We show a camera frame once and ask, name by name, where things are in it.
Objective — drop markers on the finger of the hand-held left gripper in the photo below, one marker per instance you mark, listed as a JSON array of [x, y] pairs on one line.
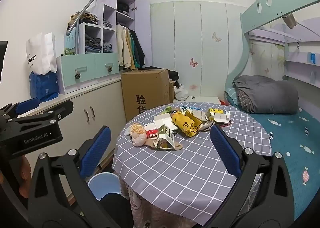
[[26, 106], [60, 110]]

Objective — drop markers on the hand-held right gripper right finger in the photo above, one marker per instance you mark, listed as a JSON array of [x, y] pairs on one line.
[[223, 150]]

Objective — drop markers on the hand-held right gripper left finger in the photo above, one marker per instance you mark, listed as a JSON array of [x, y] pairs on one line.
[[96, 151]]

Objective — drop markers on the pale blue plastic bin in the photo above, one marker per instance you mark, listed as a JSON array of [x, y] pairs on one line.
[[100, 183]]

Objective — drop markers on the brown paper bag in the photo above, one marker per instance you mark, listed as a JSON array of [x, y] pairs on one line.
[[206, 122]]

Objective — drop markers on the yellow white box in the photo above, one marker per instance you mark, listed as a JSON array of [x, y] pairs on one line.
[[217, 115]]

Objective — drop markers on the yellow paper bag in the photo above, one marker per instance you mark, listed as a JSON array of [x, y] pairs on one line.
[[185, 122]]

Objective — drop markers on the brown paper scrap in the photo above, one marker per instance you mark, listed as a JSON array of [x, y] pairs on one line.
[[176, 145]]

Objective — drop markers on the white wrapper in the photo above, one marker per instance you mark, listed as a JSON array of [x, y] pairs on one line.
[[193, 112]]

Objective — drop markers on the red white small box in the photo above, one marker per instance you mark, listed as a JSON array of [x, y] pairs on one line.
[[151, 134]]

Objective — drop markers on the green white carton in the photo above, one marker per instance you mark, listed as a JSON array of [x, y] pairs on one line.
[[165, 131]]

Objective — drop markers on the white paper box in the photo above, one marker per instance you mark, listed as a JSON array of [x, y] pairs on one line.
[[162, 119]]

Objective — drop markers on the green wrapper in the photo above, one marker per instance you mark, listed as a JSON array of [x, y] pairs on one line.
[[167, 110]]

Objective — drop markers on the person's left hand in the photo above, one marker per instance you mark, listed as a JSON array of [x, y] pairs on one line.
[[25, 168]]

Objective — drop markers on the white floor cabinet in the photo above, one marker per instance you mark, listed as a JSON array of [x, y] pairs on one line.
[[75, 112]]

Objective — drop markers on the blue bag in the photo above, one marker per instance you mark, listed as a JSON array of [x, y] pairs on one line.
[[45, 85]]

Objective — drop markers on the pinecone drawer pendant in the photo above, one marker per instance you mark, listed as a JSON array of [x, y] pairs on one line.
[[77, 76], [110, 69]]

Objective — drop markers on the grey checked tablecloth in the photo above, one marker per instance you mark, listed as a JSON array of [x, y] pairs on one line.
[[187, 168]]

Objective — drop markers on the mint green drawer unit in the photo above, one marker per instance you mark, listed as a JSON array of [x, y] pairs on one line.
[[87, 67]]

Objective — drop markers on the black flat panel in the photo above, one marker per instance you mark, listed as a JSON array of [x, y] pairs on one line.
[[3, 57]]

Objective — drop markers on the white low step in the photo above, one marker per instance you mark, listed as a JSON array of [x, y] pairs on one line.
[[205, 99]]

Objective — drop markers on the teal plaid pillow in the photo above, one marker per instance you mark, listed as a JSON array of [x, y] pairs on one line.
[[231, 94]]

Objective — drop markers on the white paper bag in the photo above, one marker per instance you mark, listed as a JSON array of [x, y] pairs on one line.
[[42, 50]]

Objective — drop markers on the green plastic plant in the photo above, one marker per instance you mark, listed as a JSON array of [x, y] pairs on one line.
[[69, 52]]

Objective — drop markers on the person's black trouser leg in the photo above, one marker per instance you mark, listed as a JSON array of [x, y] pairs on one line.
[[115, 210]]

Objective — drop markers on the teal candy-print bedsheet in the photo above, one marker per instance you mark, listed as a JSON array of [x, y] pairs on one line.
[[287, 137]]

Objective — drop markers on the pale green sign board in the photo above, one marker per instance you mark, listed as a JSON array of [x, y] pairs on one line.
[[70, 42]]

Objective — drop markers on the white plastic bag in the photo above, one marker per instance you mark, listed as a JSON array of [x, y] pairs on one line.
[[181, 94]]

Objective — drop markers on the pink printed table skirt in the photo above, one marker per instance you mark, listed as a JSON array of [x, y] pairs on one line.
[[140, 208]]

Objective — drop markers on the grey quilt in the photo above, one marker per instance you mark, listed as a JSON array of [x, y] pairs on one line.
[[270, 95]]

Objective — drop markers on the folded jeans stack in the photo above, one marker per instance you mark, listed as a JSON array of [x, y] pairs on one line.
[[92, 45]]

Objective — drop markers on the grey metal handrail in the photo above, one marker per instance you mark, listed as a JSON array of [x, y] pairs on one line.
[[68, 32]]

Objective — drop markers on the small cardboard box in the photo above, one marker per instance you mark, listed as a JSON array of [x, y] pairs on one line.
[[171, 91]]

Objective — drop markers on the folded grey clothes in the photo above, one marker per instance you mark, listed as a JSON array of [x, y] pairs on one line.
[[107, 46], [108, 23]]

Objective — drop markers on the large cardboard box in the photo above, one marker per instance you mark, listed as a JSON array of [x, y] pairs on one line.
[[145, 87]]

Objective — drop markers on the black clothing pile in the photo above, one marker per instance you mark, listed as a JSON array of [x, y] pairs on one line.
[[173, 76]]

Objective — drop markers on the cream hanging jacket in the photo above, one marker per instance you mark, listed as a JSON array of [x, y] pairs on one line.
[[122, 45]]

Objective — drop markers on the pink butterfly sticker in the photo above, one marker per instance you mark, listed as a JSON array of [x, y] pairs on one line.
[[193, 62]]

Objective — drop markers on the green hanging jacket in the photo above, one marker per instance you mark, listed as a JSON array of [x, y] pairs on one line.
[[134, 52]]

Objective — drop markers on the beige folded clothes pile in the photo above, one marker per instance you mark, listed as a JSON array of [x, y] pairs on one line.
[[82, 17]]

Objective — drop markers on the black hanging jacket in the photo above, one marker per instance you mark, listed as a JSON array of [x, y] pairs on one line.
[[140, 52]]

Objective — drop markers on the lilac bed shelf unit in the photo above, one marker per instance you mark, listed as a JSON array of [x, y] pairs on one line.
[[300, 76]]

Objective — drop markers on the lilac cubby shelf unit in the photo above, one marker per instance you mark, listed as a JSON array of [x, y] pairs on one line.
[[142, 32]]

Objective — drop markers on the beige butterfly sticker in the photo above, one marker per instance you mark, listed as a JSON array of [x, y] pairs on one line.
[[217, 37]]

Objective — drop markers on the dark folded clothes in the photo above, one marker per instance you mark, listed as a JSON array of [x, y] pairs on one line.
[[123, 7]]

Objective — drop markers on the pale green wardrobe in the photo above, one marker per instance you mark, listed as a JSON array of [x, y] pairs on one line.
[[185, 30]]

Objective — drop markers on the blue can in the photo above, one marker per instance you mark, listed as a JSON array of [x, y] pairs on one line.
[[313, 57]]

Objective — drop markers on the grey pouch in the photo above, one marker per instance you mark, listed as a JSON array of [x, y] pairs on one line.
[[289, 21]]

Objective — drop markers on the mint bunk bed frame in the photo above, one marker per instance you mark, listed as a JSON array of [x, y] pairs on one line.
[[287, 0]]

